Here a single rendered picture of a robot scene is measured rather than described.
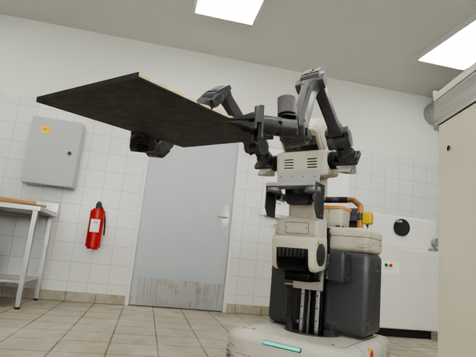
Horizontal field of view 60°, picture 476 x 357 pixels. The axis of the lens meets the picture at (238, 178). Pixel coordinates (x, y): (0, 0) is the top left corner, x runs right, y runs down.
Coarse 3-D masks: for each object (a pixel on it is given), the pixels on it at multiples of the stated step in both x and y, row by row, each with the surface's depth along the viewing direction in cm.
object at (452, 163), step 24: (456, 120) 58; (456, 144) 57; (456, 168) 56; (456, 192) 56; (456, 216) 55; (456, 240) 55; (456, 264) 54; (456, 288) 53; (456, 312) 53; (456, 336) 52
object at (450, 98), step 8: (472, 64) 57; (464, 72) 59; (472, 72) 57; (456, 80) 61; (464, 80) 59; (472, 80) 56; (448, 88) 63; (456, 88) 61; (464, 88) 58; (472, 88) 56; (432, 96) 68; (440, 96) 65; (448, 96) 63; (456, 96) 60; (464, 96) 58; (472, 96) 56; (440, 104) 65; (448, 104) 62; (456, 104) 60; (464, 104) 58; (440, 112) 65; (448, 112) 62; (440, 120) 65
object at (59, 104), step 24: (48, 96) 109; (72, 96) 105; (96, 96) 104; (120, 96) 103; (144, 96) 102; (168, 96) 101; (96, 120) 128; (120, 120) 126; (144, 120) 124; (168, 120) 123; (192, 120) 121; (216, 120) 120; (192, 144) 155
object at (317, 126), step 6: (312, 120) 201; (318, 120) 199; (312, 126) 196; (318, 126) 196; (324, 126) 200; (312, 132) 194; (318, 132) 194; (312, 138) 196; (318, 138) 195; (324, 138) 200; (282, 144) 206; (312, 144) 198; (318, 144) 196; (324, 144) 200; (288, 150) 206; (294, 150) 205; (300, 150) 203; (306, 150) 201
